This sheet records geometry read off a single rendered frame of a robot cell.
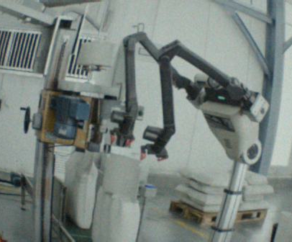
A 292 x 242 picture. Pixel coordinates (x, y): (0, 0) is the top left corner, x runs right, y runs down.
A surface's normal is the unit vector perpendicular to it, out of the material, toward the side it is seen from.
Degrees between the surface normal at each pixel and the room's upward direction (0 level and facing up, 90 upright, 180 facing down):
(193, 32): 90
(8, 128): 90
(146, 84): 90
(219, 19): 90
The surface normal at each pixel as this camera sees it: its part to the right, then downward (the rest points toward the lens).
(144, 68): 0.41, 0.12
